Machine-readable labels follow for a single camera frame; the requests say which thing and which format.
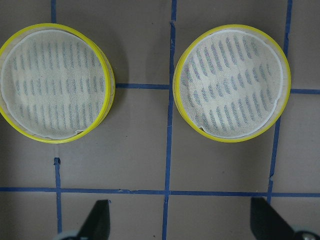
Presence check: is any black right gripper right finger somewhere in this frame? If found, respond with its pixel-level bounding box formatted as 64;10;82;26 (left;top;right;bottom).
250;197;297;240

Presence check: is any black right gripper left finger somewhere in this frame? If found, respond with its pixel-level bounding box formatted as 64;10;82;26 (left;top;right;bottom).
77;199;111;240

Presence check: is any yellow steamer basket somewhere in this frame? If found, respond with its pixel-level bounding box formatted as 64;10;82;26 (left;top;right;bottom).
172;24;291;143
0;23;116;144

